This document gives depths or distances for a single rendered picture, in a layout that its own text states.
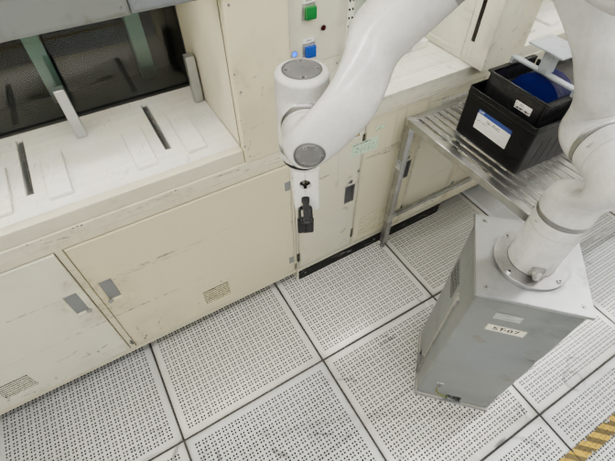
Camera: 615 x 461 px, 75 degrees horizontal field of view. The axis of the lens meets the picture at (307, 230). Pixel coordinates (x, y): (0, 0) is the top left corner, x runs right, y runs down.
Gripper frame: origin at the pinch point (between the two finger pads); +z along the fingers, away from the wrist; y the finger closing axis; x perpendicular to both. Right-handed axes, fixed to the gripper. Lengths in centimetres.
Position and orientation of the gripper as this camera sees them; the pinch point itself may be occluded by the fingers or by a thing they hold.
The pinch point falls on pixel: (304, 211)
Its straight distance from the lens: 83.9
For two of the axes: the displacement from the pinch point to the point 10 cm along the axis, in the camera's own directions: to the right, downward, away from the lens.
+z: 0.0, 6.3, 7.7
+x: -10.0, 0.6, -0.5
